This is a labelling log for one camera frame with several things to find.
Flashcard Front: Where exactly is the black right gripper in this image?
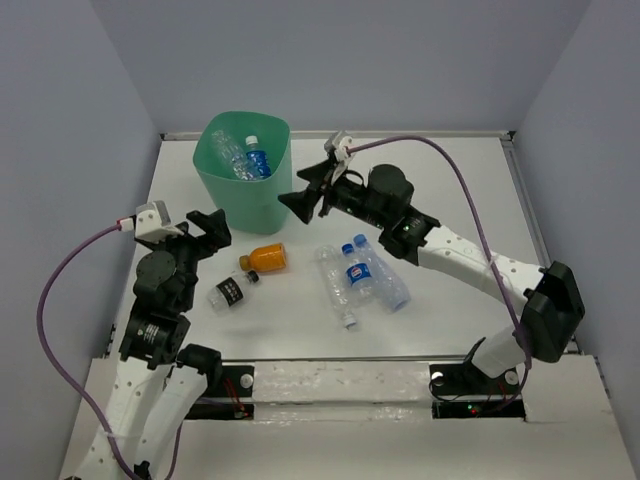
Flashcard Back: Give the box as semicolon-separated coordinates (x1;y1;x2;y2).
279;157;389;230

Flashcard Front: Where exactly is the blue label white cap bottle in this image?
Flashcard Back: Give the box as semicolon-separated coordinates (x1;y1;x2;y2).
245;135;272;179

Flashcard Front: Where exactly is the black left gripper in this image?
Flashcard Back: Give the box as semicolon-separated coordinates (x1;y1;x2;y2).
137;208;231;309

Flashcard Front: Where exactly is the clear blue cap bottle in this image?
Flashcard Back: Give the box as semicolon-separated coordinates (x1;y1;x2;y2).
353;234;411;313

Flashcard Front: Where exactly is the white foam strip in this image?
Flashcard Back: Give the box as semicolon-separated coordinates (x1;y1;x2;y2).
251;360;433;425

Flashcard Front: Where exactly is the orange juice bottle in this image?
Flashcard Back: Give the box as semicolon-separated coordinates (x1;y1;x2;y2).
238;243;287;273

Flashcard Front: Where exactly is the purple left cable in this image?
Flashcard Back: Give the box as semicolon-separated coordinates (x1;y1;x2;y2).
37;219;181;480

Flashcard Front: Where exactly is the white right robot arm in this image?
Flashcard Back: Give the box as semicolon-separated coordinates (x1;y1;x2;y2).
278;160;585;392

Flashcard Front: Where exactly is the Pepsi label bottle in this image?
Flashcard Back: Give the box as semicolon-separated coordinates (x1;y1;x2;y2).
341;243;374;303

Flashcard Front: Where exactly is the green plastic bin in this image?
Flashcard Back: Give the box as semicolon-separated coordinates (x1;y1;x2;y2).
193;111;292;234

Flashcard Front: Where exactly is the clear crushed white cap bottle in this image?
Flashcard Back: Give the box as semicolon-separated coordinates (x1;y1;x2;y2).
314;245;357;331

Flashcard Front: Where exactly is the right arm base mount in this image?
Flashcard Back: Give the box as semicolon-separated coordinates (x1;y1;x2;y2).
428;337;529;419

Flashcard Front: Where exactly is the small black label bottle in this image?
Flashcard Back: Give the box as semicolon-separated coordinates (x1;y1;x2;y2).
207;270;260;314

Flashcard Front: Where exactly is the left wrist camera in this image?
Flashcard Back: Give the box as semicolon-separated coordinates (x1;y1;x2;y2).
134;200;181;243

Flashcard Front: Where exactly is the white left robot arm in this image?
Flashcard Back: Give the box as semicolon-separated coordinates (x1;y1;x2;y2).
74;202;232;479

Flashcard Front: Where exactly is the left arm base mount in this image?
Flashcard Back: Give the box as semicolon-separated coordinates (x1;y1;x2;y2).
186;364;255;421

